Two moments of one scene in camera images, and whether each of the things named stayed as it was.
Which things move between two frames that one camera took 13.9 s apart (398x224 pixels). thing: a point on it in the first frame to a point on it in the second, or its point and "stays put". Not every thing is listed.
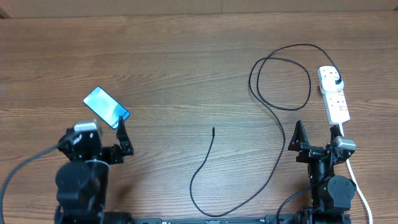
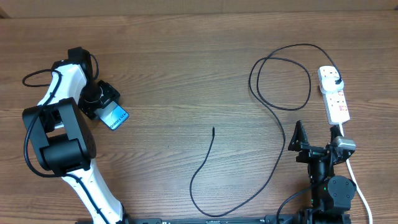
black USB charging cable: [263, 101] stays put
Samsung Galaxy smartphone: [106, 107] stays put
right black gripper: [298, 143] stays put
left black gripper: [115, 154] to [111, 93]
